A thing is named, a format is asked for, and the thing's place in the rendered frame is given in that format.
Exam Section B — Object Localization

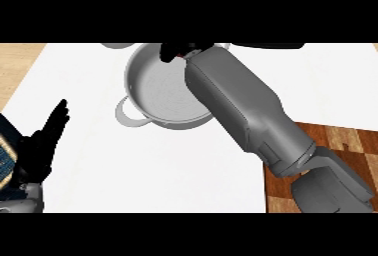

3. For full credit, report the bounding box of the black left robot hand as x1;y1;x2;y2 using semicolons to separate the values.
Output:
14;98;71;187

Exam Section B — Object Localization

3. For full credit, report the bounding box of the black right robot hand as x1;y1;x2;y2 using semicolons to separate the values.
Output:
158;42;216;64

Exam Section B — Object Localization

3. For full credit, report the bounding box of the silver grey pot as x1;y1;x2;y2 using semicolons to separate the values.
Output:
114;42;232;132

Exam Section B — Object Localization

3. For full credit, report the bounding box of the brown wooden cutting board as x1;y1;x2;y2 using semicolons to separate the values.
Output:
265;121;378;214

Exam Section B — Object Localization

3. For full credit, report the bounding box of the dark blue patterned mat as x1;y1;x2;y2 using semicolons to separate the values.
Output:
0;113;27;202

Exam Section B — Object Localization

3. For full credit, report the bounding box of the grey rounded object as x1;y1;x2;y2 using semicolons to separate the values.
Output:
101;42;138;50

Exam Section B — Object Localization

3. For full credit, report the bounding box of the black flat object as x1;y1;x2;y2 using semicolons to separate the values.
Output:
229;42;307;50

